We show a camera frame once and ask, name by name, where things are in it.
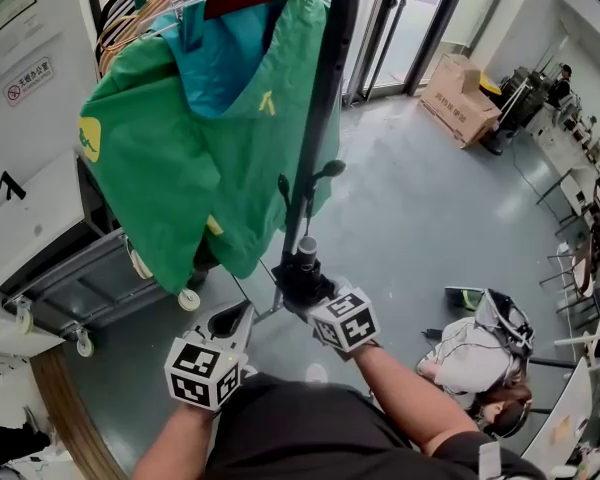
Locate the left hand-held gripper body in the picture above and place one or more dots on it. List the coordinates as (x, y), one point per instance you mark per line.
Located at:
(205, 373)

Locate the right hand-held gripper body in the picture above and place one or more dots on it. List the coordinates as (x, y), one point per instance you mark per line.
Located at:
(347, 320)

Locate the black metal coat rack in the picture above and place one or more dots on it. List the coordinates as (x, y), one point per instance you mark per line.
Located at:
(330, 68)

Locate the person's left forearm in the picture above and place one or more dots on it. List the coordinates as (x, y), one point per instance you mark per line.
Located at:
(172, 443)

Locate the person's right forearm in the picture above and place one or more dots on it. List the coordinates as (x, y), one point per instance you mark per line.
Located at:
(405, 393)

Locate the person's white shoe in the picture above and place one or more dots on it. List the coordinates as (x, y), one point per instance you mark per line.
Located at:
(316, 372)

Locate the person's black shirt torso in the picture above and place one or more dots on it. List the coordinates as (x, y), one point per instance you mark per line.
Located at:
(305, 433)

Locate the grey wheeled cart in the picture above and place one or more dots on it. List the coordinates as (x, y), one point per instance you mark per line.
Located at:
(95, 283)

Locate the curved wooden counter edge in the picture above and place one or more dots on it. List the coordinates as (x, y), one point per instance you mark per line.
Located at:
(67, 418)

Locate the grey backpack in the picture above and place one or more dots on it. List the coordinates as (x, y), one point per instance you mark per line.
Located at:
(505, 315)

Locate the green hooded jacket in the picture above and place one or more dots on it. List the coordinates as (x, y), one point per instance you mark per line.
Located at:
(180, 158)

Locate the white cabinet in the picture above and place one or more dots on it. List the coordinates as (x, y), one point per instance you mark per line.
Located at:
(35, 218)

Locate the white table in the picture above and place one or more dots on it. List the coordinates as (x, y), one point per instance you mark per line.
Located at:
(560, 418)

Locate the black metal chair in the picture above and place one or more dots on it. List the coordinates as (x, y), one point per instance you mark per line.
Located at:
(577, 273)

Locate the large cardboard box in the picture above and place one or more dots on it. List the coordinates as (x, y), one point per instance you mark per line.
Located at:
(457, 100)

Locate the long white work desk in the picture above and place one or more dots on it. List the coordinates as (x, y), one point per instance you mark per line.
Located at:
(567, 150)

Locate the glass entrance door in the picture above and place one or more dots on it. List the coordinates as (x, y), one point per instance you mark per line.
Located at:
(400, 23)

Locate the metal clip hanger teal clips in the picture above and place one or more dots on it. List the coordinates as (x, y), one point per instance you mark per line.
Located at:
(190, 15)

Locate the no-smoking wall sign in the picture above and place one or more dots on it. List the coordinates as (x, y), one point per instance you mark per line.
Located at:
(28, 81)

